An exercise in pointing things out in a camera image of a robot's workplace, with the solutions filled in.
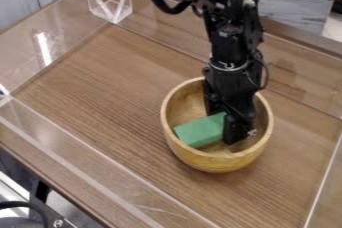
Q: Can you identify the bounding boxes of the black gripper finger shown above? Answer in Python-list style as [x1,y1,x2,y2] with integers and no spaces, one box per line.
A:
[205,87,228,116]
[224,113,258,145]

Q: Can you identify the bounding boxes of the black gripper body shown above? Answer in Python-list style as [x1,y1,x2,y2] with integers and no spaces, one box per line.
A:
[204,61,268,116]

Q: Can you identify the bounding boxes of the brown wooden bowl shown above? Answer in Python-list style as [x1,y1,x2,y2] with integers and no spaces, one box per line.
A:
[161,77,274,173]

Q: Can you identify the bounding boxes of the green rectangular block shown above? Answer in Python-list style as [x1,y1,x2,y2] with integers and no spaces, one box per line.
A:
[174,112,226,148]

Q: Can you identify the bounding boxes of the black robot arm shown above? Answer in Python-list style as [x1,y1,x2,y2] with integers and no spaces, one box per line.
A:
[184,0,269,145]

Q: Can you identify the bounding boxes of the clear acrylic tray walls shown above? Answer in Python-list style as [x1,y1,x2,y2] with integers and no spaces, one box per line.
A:
[0,0,342,228]

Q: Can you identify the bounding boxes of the clear acrylic corner bracket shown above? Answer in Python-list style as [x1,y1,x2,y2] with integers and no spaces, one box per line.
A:
[87,0,133,24]

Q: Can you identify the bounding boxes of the black table leg bracket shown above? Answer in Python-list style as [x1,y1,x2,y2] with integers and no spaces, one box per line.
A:
[30,180,78,228]

